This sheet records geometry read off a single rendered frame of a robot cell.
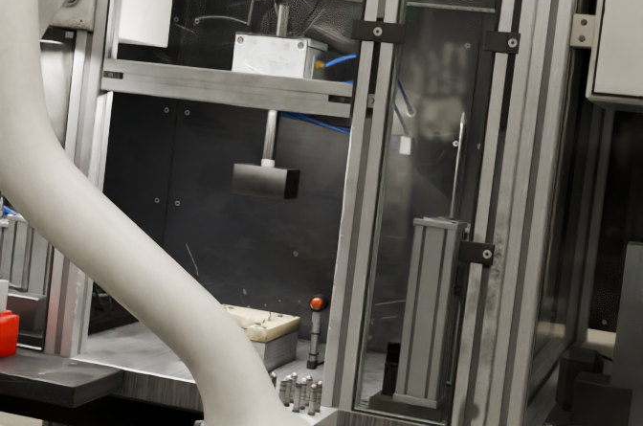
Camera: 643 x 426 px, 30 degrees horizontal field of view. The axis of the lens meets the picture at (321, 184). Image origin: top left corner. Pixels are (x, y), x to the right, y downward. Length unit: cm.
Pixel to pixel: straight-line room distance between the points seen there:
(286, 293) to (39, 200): 110
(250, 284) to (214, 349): 112
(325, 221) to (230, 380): 109
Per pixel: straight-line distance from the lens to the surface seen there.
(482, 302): 154
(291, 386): 150
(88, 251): 99
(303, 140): 204
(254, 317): 182
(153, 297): 97
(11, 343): 173
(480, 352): 155
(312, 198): 203
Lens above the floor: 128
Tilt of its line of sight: 3 degrees down
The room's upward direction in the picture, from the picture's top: 7 degrees clockwise
